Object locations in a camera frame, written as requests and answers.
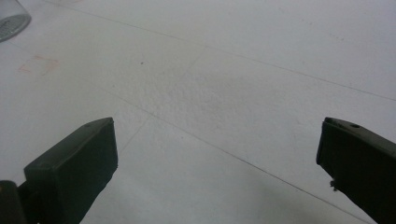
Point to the clear glass jar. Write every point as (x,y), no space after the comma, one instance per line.
(11,20)

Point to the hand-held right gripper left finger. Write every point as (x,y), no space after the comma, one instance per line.
(77,168)

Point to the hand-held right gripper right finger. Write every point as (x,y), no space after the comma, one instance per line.
(361,161)

